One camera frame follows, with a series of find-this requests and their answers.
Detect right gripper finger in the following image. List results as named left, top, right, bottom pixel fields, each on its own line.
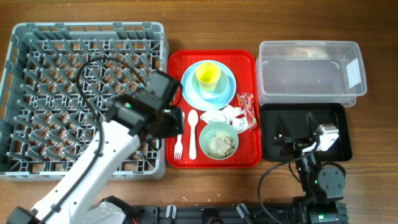
left=306, top=112, right=319, bottom=137
left=275, top=115, right=288, bottom=138

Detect white plastic fork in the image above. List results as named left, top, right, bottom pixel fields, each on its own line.
left=174, top=111, right=186, bottom=161

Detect white plastic spoon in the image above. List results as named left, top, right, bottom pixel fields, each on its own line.
left=188, top=110, right=198, bottom=160

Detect red snack wrapper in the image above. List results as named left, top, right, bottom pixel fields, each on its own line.
left=236, top=92, right=257, bottom=129

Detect white tissue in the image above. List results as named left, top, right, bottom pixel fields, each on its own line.
left=200, top=105, right=249, bottom=134

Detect green bowl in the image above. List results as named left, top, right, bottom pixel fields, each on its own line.
left=199, top=122, right=239, bottom=161

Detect rice and food scraps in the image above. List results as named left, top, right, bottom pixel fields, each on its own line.
left=206, top=129, right=235, bottom=159

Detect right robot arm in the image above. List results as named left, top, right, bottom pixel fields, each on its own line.
left=274, top=113, right=346, bottom=223

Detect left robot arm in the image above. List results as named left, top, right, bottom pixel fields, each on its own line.
left=7, top=95, right=183, bottom=223

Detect grey dishwasher rack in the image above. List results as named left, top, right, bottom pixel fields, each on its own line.
left=1, top=22, right=169, bottom=181

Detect black plastic tray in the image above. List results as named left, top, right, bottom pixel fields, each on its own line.
left=260, top=103, right=353, bottom=162

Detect clear plastic bin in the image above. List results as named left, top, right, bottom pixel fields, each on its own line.
left=256, top=40, right=368, bottom=106

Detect light blue plate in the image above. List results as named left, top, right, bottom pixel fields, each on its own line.
left=181, top=60, right=236, bottom=111

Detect red plastic tray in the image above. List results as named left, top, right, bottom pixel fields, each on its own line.
left=165, top=50, right=262, bottom=169

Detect yellow plastic cup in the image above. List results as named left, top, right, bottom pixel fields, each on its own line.
left=195, top=62, right=221, bottom=91

